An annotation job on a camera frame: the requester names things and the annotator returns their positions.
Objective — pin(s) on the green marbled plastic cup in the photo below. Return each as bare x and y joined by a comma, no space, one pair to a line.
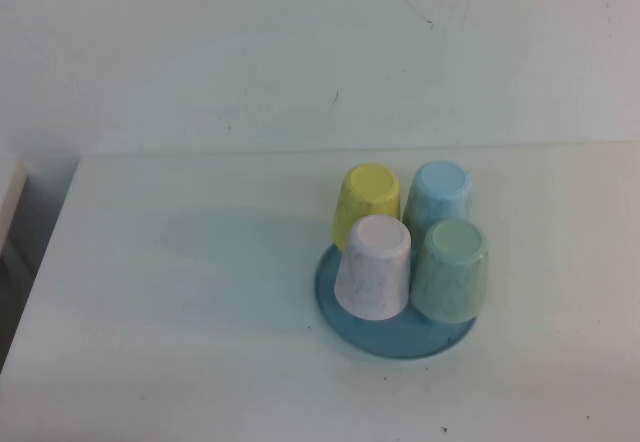
450,272

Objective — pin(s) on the yellow plastic cup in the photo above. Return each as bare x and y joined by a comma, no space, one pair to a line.
370,187

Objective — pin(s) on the white marbled plastic cup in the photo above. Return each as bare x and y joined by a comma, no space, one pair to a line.
372,262

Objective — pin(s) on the light blue plastic cup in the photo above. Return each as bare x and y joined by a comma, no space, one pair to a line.
442,184

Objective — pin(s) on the blue round cup stand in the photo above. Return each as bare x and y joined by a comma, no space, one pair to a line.
390,339

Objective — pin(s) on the white side table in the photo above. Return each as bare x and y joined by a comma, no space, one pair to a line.
10,187

